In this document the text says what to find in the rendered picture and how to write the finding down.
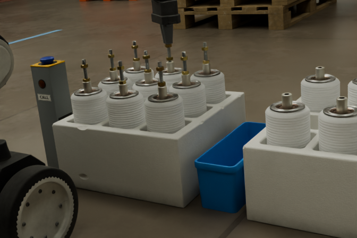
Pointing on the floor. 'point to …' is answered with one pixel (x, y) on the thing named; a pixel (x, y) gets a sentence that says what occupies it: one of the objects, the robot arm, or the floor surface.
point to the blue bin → (226, 170)
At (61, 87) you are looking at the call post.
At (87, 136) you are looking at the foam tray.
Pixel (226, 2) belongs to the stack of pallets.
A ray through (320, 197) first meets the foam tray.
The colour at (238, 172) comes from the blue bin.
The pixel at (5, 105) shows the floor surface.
